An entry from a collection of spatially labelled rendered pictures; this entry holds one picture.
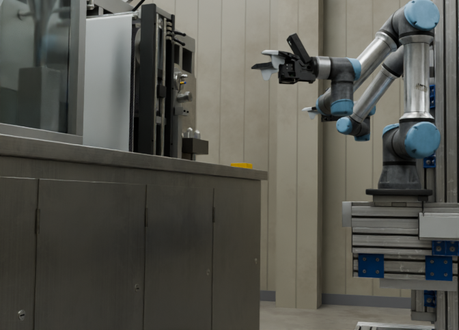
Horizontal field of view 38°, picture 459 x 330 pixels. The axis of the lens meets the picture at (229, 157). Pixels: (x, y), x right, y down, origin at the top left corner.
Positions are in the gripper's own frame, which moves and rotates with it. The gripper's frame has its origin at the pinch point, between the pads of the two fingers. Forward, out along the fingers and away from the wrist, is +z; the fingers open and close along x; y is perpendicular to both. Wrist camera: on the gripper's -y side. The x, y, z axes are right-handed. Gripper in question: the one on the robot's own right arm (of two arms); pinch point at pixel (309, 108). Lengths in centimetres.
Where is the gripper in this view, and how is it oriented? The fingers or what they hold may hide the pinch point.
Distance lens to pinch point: 340.1
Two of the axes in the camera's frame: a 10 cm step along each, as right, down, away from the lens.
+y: 0.8, 10.0, 0.4
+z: -7.6, 0.3, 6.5
